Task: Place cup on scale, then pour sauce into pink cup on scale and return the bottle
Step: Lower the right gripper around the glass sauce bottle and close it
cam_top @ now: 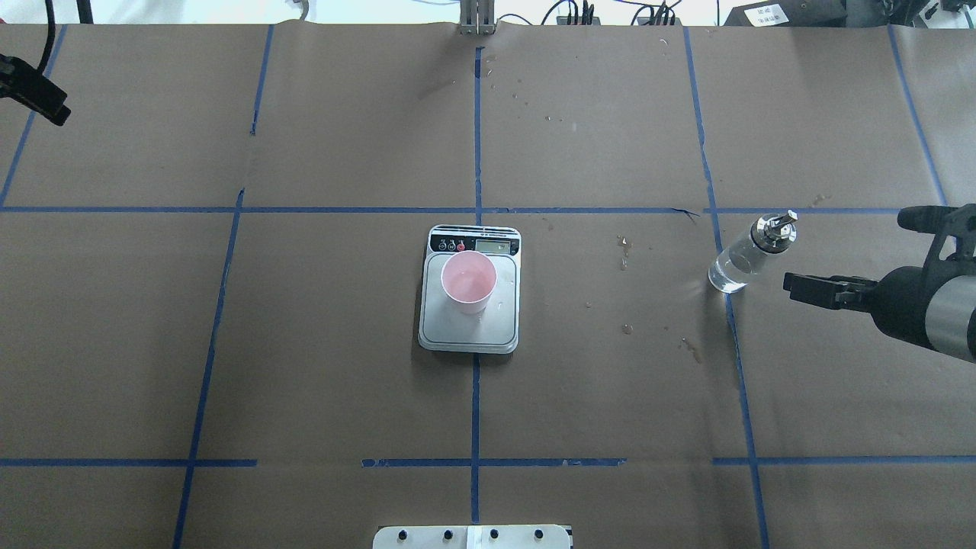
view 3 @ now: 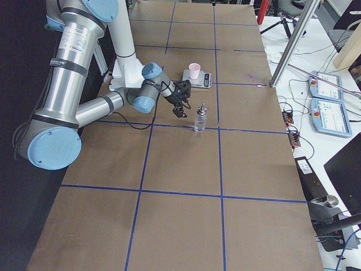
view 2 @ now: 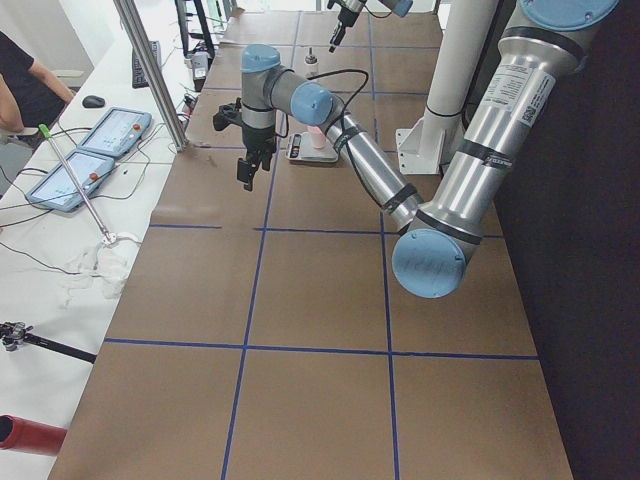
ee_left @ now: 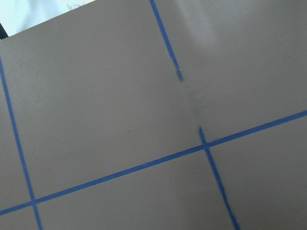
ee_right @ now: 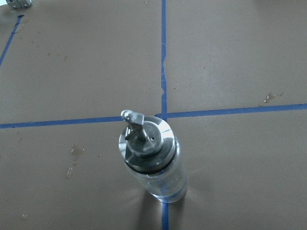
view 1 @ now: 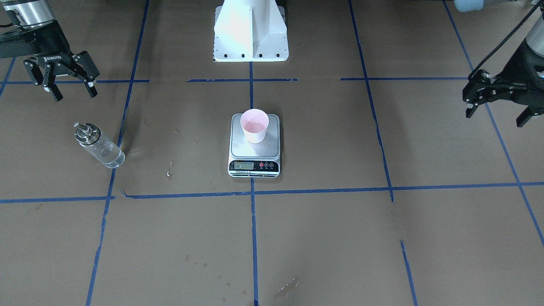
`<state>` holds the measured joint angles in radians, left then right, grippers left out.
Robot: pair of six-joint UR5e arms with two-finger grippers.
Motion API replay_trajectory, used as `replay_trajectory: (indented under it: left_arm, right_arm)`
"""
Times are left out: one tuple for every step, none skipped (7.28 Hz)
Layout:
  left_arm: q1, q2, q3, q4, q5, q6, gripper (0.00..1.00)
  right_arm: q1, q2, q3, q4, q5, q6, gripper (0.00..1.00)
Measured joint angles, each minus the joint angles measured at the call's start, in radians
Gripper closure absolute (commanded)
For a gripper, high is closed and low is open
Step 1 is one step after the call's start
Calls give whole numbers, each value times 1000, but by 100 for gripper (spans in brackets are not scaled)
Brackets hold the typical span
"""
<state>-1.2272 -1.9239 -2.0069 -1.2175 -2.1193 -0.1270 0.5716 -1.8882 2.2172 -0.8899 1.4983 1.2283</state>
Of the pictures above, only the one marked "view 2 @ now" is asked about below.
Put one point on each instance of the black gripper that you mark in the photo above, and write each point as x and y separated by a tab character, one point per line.
258	138
344	16

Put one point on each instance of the pink plastic cup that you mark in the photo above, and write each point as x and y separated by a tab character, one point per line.
317	137

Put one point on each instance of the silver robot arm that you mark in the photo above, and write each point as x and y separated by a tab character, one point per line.
398	7
447	173

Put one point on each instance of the silver digital kitchen scale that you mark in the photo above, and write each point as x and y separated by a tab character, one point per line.
301	149

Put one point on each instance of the black box with label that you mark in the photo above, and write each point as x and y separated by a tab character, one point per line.
199	67

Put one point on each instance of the far blue teach pendant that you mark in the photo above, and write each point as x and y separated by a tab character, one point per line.
116	132

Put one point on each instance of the blue teach pendant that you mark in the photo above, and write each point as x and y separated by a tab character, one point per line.
116	132
58	192

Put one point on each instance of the metal rod green tip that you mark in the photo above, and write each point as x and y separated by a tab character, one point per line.
109	238

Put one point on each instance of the black computer mouse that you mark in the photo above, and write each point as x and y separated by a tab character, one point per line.
93	102

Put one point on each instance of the crumpled white cloth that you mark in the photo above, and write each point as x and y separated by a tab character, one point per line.
104	265

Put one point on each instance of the near blue teach pendant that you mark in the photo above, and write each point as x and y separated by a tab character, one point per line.
58	192

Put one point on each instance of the person in black shirt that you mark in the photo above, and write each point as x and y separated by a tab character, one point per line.
31	94

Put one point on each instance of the black tripod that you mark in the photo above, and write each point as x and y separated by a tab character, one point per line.
16	334

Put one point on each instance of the red cylinder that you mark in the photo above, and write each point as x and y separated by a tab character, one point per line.
31	437

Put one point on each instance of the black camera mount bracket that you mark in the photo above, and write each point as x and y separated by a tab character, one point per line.
228	114

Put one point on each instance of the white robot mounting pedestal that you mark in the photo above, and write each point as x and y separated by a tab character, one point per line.
432	141

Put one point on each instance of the aluminium frame post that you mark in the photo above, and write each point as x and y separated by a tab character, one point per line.
132	23

